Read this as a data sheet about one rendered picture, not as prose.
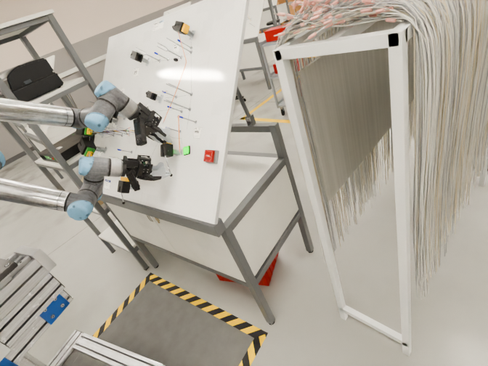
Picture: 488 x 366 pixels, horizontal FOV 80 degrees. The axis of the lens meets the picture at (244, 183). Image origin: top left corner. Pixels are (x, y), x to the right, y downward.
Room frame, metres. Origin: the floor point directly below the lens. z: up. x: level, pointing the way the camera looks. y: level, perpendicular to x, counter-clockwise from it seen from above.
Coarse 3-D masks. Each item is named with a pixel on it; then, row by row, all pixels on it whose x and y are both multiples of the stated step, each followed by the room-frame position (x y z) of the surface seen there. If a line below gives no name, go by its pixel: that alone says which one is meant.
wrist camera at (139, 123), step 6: (138, 120) 1.24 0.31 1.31; (144, 120) 1.25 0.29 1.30; (138, 126) 1.23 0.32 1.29; (144, 126) 1.23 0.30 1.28; (138, 132) 1.22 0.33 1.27; (144, 132) 1.22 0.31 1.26; (138, 138) 1.21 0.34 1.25; (144, 138) 1.20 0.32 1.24; (138, 144) 1.20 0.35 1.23; (144, 144) 1.19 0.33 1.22
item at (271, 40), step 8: (264, 32) 3.76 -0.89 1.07; (272, 32) 3.67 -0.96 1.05; (280, 32) 3.58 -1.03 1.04; (264, 40) 3.83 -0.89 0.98; (272, 40) 3.69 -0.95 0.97; (280, 40) 3.62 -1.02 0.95; (264, 56) 3.74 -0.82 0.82; (296, 64) 3.49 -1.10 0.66; (272, 72) 3.81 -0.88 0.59; (272, 88) 3.75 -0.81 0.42; (280, 104) 3.75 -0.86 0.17
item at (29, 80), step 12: (36, 60) 2.10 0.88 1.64; (12, 72) 1.99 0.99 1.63; (24, 72) 2.03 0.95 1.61; (36, 72) 2.07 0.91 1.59; (48, 72) 2.11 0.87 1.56; (12, 84) 1.96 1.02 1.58; (24, 84) 2.00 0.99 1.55; (36, 84) 2.03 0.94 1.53; (48, 84) 2.08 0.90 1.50; (60, 84) 2.12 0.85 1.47; (0, 96) 2.05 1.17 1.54; (24, 96) 1.97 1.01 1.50; (36, 96) 2.01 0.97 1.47
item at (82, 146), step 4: (84, 136) 1.88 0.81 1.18; (80, 140) 1.79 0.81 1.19; (84, 140) 1.77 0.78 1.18; (88, 140) 1.78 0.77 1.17; (92, 140) 1.81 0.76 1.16; (80, 144) 1.77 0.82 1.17; (84, 144) 1.73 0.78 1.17; (88, 144) 1.75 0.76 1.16; (92, 144) 1.77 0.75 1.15; (80, 148) 1.75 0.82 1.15; (84, 148) 1.72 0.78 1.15; (96, 148) 1.74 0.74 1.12; (100, 148) 1.80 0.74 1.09; (104, 148) 1.82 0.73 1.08; (104, 152) 1.82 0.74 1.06
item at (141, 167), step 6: (126, 156) 1.17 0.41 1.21; (138, 156) 1.19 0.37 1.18; (126, 162) 1.14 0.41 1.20; (132, 162) 1.14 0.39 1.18; (138, 162) 1.15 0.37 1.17; (144, 162) 1.16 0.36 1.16; (150, 162) 1.18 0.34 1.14; (126, 168) 1.15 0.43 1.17; (132, 168) 1.15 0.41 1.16; (138, 168) 1.15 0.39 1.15; (144, 168) 1.15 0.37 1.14; (150, 168) 1.15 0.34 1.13; (138, 174) 1.14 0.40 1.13; (144, 174) 1.15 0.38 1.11
